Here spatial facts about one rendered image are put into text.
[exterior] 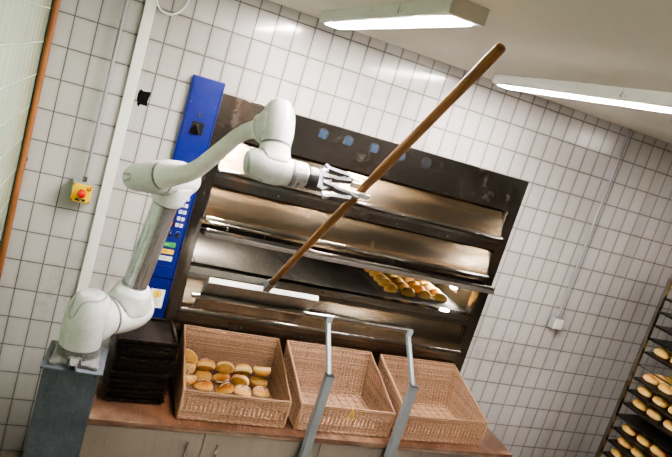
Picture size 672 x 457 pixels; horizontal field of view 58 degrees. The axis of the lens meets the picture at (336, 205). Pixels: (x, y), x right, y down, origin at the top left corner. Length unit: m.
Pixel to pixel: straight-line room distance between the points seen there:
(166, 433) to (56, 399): 0.70
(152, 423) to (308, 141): 1.58
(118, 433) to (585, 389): 3.21
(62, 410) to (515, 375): 2.92
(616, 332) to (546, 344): 0.58
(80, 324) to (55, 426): 0.42
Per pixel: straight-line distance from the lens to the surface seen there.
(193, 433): 3.17
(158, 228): 2.49
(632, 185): 4.47
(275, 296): 3.01
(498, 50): 1.58
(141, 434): 3.14
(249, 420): 3.25
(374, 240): 3.56
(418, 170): 3.55
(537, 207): 4.04
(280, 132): 1.99
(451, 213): 3.72
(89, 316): 2.49
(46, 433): 2.71
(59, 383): 2.60
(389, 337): 3.83
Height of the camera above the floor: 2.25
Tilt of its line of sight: 10 degrees down
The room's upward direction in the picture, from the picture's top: 17 degrees clockwise
